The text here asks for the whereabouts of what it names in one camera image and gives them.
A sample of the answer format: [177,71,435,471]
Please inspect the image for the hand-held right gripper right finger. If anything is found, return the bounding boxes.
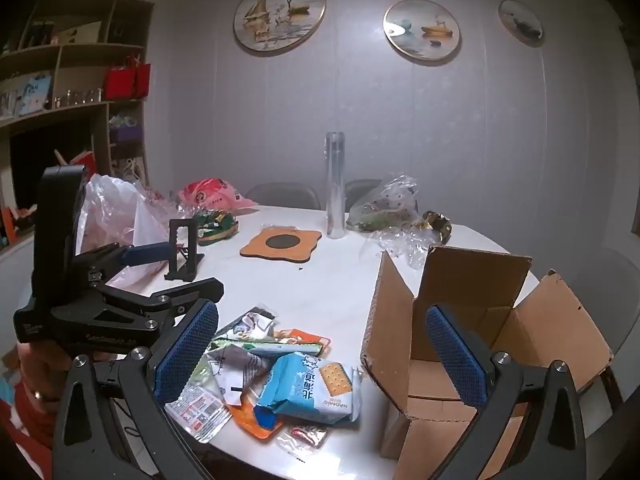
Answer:
[425,302,586,480]

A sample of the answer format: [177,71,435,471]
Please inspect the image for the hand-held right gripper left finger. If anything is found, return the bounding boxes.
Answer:
[52,297,221,480]

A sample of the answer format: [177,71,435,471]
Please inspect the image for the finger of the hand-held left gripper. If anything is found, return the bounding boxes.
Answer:
[94,277,225,332]
[75,241,173,281]

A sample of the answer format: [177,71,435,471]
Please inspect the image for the clear packet red label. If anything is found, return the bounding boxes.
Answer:
[165,384,232,444]

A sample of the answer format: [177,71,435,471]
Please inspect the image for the silver white packet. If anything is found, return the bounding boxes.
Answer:
[220,306,278,342]

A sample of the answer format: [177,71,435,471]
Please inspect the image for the long green white packet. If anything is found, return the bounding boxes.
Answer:
[210,335,323,362]

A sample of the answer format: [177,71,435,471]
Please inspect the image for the orange snack packet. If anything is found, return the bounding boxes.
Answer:
[274,329,332,357]
[231,401,284,442]

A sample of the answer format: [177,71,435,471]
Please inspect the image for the cardboard box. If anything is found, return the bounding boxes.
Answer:
[360,245,615,461]

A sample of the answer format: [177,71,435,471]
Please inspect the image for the blue cracker packet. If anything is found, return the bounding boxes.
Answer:
[255,351,363,426]

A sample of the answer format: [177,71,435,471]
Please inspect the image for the small clear wrapper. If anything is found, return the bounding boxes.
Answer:
[275,424,331,452]

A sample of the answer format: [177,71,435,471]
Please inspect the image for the person's left hand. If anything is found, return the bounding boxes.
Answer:
[17,344,71,415]

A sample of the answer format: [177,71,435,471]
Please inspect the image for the black stand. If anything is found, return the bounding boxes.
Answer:
[165,218,206,281]

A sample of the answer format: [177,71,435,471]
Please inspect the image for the white pink plastic bag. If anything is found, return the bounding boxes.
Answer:
[80,174,173,286]

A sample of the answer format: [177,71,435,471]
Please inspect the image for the green yellow snack packet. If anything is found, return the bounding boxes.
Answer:
[192,210,240,246]

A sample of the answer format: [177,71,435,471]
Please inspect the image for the orange coaster mat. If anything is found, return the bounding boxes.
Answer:
[240,226,322,261]

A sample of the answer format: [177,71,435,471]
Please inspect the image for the crumpled clear plastic wrap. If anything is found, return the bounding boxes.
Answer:
[362,227,451,272]

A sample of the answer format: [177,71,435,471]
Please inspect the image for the gold wrapper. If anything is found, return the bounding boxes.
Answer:
[417,211,453,239]

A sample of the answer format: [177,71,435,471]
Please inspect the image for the row of glass jars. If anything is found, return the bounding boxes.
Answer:
[52,87,104,109]

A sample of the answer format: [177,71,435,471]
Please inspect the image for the blue picture book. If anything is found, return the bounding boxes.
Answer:
[14,74,54,117]

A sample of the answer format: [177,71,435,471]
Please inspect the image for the red gift bag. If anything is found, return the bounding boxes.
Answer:
[103,64,137,101]
[132,56,152,99]

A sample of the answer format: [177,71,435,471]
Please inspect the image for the clear bag green contents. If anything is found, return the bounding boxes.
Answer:
[347,175,419,233]

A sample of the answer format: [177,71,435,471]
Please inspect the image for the clear plastic tube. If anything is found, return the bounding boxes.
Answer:
[326,131,347,238]

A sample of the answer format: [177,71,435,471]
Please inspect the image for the wooden shelf unit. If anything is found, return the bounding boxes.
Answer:
[0,0,156,213]

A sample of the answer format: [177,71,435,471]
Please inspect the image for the large round wall picture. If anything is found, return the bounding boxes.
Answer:
[233,0,327,54]

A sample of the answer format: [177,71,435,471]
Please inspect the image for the medium round wall picture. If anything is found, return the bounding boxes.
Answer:
[383,0,462,65]

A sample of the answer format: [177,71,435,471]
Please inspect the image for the small round wall picture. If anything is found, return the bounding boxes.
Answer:
[498,0,544,47]

